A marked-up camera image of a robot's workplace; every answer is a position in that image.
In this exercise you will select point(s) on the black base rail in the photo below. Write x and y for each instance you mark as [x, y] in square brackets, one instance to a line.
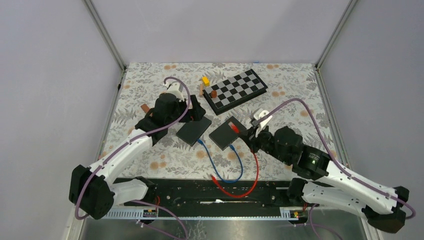
[202, 198]

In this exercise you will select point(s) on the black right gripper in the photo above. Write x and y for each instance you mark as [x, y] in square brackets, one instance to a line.
[252, 135]

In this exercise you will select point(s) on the left aluminium frame post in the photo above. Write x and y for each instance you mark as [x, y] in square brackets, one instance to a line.
[97, 20]

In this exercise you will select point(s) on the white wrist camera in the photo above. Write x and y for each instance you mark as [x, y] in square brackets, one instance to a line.
[174, 92]
[260, 119]

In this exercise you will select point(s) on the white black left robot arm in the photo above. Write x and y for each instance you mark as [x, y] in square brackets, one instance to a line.
[94, 189]

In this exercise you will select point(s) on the reddish brown wooden block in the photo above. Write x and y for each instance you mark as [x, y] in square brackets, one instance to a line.
[145, 108]

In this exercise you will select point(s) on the floral table mat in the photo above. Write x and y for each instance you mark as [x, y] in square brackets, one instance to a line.
[173, 158]

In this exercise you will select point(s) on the black network switch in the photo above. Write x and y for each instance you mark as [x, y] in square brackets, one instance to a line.
[223, 136]
[190, 132]

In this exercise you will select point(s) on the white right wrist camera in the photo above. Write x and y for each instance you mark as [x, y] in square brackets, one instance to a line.
[260, 119]

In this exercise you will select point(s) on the aluminium frame post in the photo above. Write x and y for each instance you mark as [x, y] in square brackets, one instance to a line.
[342, 21]
[97, 20]

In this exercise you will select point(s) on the yellow block near chessboard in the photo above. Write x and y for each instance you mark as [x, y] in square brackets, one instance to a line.
[205, 81]

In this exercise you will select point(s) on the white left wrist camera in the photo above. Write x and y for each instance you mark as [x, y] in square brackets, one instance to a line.
[174, 92]

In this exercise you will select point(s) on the brown round chess piece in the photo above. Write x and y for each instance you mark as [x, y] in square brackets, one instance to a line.
[213, 94]

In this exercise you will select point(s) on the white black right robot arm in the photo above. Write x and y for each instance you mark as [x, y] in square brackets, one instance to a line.
[320, 181]

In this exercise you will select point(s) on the right aluminium frame post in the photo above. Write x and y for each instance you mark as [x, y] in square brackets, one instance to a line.
[342, 21]

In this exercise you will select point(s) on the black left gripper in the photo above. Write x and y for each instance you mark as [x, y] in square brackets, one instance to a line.
[198, 111]

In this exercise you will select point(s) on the black white chessboard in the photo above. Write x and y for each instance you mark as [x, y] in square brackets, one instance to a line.
[235, 91]

